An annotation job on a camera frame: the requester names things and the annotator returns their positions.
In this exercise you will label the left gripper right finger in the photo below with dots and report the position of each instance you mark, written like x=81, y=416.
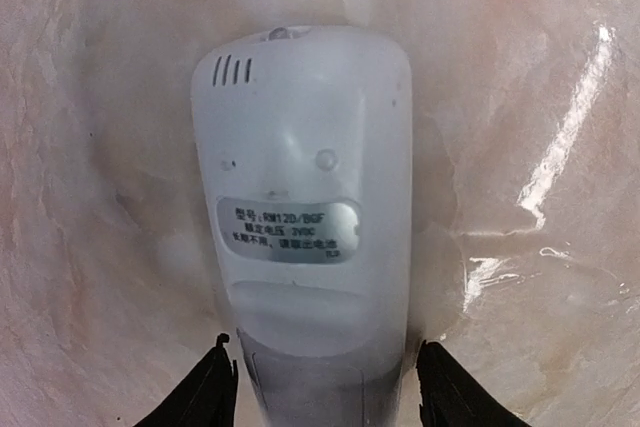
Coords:
x=450, y=396

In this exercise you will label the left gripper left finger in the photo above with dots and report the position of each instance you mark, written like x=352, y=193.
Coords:
x=206, y=397

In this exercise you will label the white remote control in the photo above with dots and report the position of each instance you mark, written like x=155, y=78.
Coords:
x=304, y=142

